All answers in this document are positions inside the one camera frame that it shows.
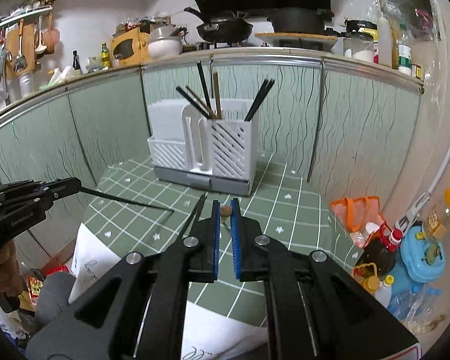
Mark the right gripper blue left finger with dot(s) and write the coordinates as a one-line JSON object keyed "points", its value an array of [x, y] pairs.
{"points": [[203, 263]]}

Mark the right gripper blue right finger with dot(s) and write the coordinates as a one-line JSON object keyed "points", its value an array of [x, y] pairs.
{"points": [[247, 261]]}

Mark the black chopstick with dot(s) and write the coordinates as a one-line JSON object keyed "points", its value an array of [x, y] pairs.
{"points": [[259, 98], [123, 200], [194, 103], [203, 83], [194, 215]]}

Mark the person's left hand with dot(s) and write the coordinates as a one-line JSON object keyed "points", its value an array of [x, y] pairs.
{"points": [[11, 282]]}

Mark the green checkered table mat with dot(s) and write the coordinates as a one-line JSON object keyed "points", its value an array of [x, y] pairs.
{"points": [[284, 204]]}

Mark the white utensil drainer rack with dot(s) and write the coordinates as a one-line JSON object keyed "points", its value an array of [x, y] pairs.
{"points": [[215, 155]]}

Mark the orange mesh bag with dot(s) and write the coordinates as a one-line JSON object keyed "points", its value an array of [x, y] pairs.
{"points": [[355, 213]]}

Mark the brown chopstick in rack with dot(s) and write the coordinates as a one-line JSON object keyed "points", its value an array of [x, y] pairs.
{"points": [[202, 103]]}

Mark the dark sauce bottle red cap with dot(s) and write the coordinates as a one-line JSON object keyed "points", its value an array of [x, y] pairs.
{"points": [[382, 250]]}

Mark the hanging metal spatula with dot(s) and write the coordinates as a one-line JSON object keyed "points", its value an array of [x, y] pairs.
{"points": [[19, 63]]}

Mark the black chopstick in rack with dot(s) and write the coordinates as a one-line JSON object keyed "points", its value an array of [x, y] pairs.
{"points": [[259, 98]]}

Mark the dark wine bottle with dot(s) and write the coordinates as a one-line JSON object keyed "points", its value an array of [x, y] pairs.
{"points": [[76, 64]]}

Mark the green glass bottle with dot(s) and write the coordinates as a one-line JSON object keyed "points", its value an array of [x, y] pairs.
{"points": [[105, 56]]}

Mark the blue plastic container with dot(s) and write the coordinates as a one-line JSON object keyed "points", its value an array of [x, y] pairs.
{"points": [[418, 262]]}

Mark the oil bottle yellow cap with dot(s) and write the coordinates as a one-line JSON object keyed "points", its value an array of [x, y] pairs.
{"points": [[437, 223]]}

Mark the yellow toy microwave box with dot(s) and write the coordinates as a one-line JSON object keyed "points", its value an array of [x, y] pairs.
{"points": [[130, 48]]}

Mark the round wooden board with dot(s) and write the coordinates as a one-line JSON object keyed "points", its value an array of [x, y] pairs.
{"points": [[271, 37]]}

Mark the black frying pan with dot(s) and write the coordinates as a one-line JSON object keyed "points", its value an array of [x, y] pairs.
{"points": [[221, 29]]}

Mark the white bowl with lid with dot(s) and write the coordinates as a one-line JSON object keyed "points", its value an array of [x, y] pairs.
{"points": [[165, 42]]}

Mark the black cooking pot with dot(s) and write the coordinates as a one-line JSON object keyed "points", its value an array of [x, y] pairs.
{"points": [[300, 20]]}

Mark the clear jar with white powder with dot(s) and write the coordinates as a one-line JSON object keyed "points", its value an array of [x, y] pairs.
{"points": [[362, 46]]}

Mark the green label bottle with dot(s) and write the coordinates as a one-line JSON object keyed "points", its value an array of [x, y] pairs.
{"points": [[404, 51]]}

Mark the white squeeze bottle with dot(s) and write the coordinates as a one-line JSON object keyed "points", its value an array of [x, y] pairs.
{"points": [[385, 41]]}

